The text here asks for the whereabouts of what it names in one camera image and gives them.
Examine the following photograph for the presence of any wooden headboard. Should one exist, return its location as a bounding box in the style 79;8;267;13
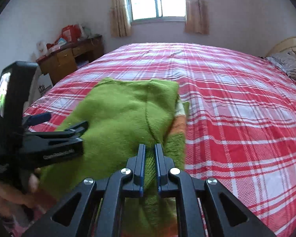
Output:
265;12;296;70

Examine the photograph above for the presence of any patterned pillow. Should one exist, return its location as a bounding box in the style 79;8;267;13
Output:
265;51;296;84

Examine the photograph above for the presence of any red box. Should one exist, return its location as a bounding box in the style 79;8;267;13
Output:
46;42;65;55

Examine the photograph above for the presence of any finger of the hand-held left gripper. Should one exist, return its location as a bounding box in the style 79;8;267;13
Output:
55;120;89;139
22;112;52;127

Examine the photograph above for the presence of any red bag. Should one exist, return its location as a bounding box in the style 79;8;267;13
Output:
61;24;81;42

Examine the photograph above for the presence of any beige curtain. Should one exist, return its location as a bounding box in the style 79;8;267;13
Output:
184;0;210;35
109;0;132;38

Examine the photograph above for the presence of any person's left hand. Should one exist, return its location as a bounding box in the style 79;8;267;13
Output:
0;167;58;214

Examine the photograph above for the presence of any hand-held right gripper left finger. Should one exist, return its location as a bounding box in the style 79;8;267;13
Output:
22;143;146;237

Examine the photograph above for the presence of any green knit sweater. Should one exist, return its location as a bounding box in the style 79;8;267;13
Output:
38;77;190;237

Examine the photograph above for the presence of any window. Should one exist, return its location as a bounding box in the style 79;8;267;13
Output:
125;0;188;25

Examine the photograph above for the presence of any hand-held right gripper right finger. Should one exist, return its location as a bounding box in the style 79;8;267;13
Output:
154;143;270;237

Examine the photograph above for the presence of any pale plastic bag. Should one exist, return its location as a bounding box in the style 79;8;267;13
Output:
80;25;92;39

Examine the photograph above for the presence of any wooden desk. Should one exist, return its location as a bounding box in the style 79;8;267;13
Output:
37;35;104;86

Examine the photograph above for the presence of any white printed bag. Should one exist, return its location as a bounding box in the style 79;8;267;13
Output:
36;73;53;97

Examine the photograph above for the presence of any red plaid bed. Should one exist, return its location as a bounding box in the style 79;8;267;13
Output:
22;42;296;237

